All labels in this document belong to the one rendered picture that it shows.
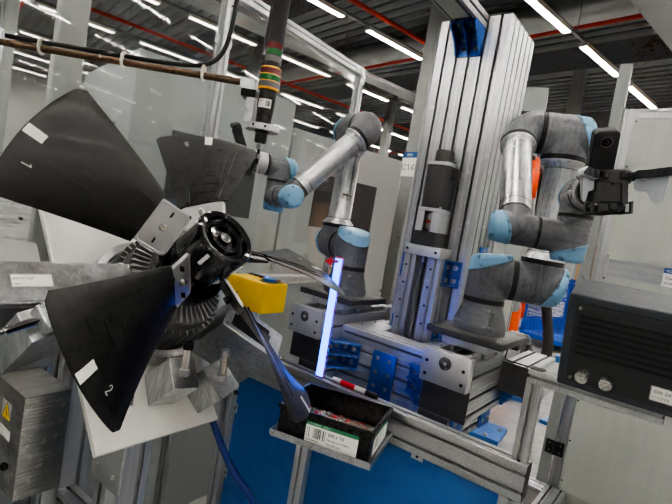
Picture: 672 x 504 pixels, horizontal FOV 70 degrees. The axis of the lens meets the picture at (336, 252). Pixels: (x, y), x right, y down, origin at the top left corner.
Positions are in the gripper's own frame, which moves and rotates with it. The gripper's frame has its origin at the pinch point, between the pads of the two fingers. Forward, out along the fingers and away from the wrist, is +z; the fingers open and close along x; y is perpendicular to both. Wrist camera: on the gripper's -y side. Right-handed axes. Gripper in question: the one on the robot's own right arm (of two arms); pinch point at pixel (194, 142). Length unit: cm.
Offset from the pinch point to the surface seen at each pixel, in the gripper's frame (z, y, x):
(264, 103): -2, -13, -65
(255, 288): -18, 36, -33
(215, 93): -7.6, -17.7, 19.5
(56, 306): 28, 20, -98
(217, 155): 3, 0, -51
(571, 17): -664, -328, 499
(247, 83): 2, -16, -62
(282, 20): -3, -29, -63
